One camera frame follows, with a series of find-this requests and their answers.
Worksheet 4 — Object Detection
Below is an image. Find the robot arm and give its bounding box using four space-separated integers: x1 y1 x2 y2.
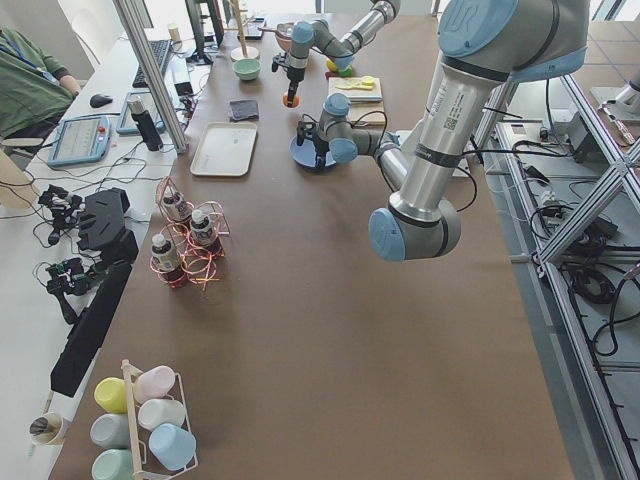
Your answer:
272 0 401 108
297 1 589 261

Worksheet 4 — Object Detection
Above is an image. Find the tea bottle white cap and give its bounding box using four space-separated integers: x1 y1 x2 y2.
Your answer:
151 233 184 288

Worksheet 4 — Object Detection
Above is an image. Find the mint green bowl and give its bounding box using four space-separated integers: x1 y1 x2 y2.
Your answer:
233 58 261 81

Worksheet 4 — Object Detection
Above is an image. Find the bamboo cutting board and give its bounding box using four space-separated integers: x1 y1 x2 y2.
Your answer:
328 76 385 126

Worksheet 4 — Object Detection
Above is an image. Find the yellow plastic knife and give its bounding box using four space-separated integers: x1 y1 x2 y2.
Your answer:
334 83 375 91

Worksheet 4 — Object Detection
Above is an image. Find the blue plate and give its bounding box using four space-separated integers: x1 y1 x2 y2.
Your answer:
289 138 337 173

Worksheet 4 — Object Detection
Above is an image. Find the pink bowl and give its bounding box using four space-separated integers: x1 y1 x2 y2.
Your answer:
275 22 295 52

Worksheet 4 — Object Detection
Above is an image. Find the copper wire bottle rack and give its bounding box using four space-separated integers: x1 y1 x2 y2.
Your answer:
149 176 230 289

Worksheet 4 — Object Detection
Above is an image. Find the black computer mouse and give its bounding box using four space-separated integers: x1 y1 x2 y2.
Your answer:
89 94 113 109

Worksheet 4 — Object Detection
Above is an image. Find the blue teach pendant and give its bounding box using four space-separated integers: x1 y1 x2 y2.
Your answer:
47 115 111 168
116 90 165 136

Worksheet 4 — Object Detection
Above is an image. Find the black thermos bottle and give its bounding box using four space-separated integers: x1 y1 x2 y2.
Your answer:
127 96 163 151

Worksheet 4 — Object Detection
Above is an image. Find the cream rabbit tray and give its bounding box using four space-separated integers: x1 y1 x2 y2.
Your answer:
190 122 258 177

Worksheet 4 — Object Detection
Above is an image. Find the grey folded cloth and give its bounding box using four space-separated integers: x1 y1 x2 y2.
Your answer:
229 99 259 122

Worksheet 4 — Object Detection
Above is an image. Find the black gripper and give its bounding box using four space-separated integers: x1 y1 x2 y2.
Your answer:
271 52 306 96
295 114 329 169

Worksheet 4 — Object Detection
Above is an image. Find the wooden cup stand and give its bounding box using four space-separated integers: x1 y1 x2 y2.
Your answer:
224 0 260 62

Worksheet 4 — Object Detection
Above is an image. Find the yellow lemon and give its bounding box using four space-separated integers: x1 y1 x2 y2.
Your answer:
326 59 339 72

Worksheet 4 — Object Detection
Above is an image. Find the white cup rack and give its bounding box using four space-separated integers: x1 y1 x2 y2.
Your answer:
121 359 200 480

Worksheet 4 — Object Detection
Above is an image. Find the black keyboard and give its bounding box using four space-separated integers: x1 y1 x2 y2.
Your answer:
132 39 172 88

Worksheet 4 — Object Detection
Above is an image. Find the yellow cup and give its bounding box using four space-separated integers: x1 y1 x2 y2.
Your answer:
94 377 127 414

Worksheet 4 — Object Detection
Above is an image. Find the person in green shirt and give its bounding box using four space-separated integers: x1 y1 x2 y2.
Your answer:
1 28 81 139

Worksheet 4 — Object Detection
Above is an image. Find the light blue cup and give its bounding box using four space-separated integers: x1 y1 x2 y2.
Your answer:
148 423 197 471

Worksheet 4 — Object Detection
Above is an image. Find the pink cup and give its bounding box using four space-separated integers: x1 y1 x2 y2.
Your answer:
133 365 175 404

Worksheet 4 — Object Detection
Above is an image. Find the orange fruit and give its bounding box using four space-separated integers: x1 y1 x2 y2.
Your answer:
282 94 300 108

